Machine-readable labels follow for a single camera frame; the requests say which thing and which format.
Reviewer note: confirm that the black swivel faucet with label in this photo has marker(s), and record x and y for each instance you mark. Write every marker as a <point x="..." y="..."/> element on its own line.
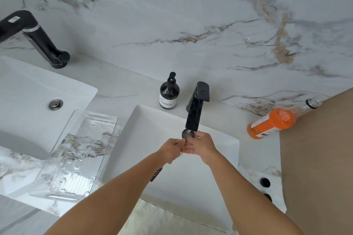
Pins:
<point x="41" y="39"/>

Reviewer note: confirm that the person's left hand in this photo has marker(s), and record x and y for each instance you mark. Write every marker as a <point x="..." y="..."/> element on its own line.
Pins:
<point x="171" y="150"/>

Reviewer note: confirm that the metal sink drain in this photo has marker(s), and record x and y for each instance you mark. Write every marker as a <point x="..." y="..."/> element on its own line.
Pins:
<point x="56" y="104"/>

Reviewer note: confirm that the orange bottle with clear neck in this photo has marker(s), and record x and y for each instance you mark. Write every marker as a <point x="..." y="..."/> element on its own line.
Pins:
<point x="273" y="123"/>

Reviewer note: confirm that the dark soap pump bottle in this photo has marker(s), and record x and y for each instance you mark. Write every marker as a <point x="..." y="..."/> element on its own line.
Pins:
<point x="169" y="94"/>

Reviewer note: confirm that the person's right forearm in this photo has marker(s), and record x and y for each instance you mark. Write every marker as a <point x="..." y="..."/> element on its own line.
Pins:
<point x="248" y="199"/>

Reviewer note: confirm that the small black round cap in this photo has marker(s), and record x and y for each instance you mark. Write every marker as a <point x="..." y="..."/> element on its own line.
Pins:
<point x="265" y="182"/>

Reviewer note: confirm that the white rectangular sink basin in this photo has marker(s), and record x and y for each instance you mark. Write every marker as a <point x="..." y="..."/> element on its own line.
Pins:
<point x="33" y="86"/>
<point x="143" y="138"/>

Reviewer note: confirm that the clear plastic tray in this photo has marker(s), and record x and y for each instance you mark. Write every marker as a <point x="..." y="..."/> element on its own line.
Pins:
<point x="80" y="157"/>

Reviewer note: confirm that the brown wooden panel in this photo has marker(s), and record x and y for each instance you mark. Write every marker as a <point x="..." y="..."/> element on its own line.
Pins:
<point x="317" y="166"/>

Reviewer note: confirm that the black angular faucet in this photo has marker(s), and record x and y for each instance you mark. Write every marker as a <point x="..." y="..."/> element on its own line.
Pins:
<point x="197" y="105"/>

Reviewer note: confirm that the person's left forearm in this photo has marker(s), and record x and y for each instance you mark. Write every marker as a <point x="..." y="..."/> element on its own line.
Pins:
<point x="115" y="199"/>

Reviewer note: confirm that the person's right hand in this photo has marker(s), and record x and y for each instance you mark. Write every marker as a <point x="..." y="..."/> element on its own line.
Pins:
<point x="202" y="146"/>

